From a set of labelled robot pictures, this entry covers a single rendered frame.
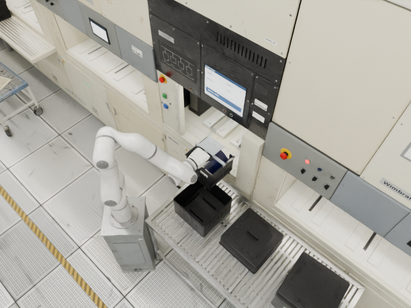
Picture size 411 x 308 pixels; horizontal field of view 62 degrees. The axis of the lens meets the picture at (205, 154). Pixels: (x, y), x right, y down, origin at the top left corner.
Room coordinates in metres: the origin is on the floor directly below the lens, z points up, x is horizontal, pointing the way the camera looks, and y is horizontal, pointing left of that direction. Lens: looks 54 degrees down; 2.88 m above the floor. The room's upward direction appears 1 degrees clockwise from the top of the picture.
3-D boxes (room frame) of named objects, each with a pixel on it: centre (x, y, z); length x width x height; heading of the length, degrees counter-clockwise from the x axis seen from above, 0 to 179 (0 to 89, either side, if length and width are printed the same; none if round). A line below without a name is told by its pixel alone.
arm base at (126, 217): (1.03, 0.54, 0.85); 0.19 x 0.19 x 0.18
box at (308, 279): (0.51, -0.59, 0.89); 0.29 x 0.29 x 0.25; 52
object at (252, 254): (0.86, -0.30, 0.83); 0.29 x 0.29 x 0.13; 47
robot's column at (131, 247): (1.03, 0.54, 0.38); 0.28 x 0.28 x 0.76; 4
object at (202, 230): (1.07, 0.01, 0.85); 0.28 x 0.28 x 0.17; 47
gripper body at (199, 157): (1.16, 0.04, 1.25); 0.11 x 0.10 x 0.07; 138
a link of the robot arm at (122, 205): (1.06, 0.55, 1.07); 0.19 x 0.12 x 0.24; 4
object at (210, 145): (1.24, -0.03, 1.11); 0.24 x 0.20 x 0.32; 48
